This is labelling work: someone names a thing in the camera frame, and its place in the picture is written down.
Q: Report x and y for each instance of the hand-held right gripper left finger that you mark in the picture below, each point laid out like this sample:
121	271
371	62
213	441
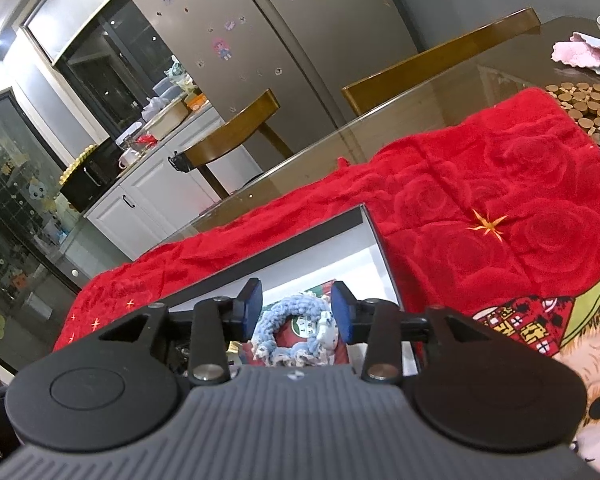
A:
252	307

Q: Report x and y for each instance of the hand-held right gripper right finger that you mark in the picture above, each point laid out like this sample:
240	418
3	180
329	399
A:
342	315

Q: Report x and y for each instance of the blue crocheted scrunchie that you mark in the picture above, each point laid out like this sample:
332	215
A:
275	317

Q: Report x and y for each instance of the black storage box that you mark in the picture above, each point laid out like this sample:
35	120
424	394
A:
280	260

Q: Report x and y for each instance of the white kitchen cabinet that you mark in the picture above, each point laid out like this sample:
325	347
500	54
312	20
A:
145	200

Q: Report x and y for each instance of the wooden chair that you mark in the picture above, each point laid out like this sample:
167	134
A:
430	60
230	130

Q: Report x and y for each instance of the red printed blanket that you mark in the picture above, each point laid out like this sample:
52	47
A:
455	170

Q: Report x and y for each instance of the white mug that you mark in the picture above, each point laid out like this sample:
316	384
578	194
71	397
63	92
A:
126	161

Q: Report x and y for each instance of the black microwave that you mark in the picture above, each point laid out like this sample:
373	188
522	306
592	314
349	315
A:
87	185

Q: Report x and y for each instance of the beige tray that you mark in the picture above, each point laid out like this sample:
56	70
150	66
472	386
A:
167	117

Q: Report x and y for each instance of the row of gold wrapped sweets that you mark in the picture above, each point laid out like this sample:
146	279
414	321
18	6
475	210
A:
77	162

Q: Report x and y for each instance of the snack bag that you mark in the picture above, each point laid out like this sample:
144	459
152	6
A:
179	75

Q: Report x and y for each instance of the glass display cabinet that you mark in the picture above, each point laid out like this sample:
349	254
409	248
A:
15	210

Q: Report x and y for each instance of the cartoon girl fridge sticker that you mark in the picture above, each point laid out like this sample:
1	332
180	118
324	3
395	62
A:
221	49

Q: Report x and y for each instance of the silver refrigerator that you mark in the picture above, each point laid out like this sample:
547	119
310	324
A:
280	35

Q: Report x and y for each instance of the wooden bead trivet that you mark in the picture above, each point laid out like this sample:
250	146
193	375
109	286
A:
585	102

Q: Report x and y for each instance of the pink cloth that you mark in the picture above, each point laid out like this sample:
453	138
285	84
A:
580	52

